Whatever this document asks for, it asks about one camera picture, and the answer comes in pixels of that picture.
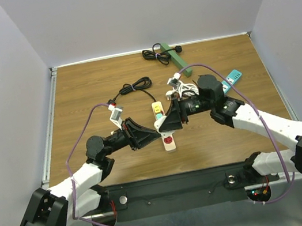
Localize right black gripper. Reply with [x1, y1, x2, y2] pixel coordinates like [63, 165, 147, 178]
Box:
[153, 88, 217, 134]

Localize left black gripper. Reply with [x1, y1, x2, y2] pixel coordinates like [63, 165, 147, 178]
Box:
[99, 112, 161, 156]

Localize yellow cube plug adapter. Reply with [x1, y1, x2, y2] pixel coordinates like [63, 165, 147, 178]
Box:
[151, 101, 164, 114]

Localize white square plug adapter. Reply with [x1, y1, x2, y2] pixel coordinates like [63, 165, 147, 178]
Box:
[154, 115, 166, 133]

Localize beige power strip red sockets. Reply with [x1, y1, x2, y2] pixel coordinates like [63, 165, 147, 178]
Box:
[153, 109, 176, 152]

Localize teal power strip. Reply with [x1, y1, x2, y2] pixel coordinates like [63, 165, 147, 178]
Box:
[222, 69, 242, 94]

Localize teal cube plug adapter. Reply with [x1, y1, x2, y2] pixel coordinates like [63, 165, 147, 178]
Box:
[156, 113, 163, 119]

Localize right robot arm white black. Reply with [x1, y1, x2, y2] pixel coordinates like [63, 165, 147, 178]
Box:
[154, 74, 302, 183]

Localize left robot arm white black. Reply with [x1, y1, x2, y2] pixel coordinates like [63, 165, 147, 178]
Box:
[20, 118, 161, 226]

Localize green power strip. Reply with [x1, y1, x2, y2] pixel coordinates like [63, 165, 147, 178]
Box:
[160, 42, 193, 77]

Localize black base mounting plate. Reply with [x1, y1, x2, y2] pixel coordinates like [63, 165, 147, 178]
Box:
[74, 157, 283, 226]

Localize white coiled cord with plug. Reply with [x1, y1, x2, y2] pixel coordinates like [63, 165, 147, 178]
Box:
[163, 78, 201, 102]

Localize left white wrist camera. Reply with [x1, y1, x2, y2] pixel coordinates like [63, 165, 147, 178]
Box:
[108, 103, 123, 129]

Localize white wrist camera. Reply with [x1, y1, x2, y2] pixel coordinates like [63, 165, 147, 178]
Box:
[167, 72, 183, 90]
[108, 103, 123, 129]

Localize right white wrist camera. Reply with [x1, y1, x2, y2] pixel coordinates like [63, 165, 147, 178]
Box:
[167, 72, 183, 90]

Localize black power strip cord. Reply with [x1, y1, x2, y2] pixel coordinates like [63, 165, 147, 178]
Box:
[103, 75, 158, 112]

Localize black coiled cord with plug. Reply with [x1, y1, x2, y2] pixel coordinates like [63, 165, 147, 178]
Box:
[141, 39, 186, 70]

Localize aluminium frame rail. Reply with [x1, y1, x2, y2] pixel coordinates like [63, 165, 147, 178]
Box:
[0, 65, 85, 226]

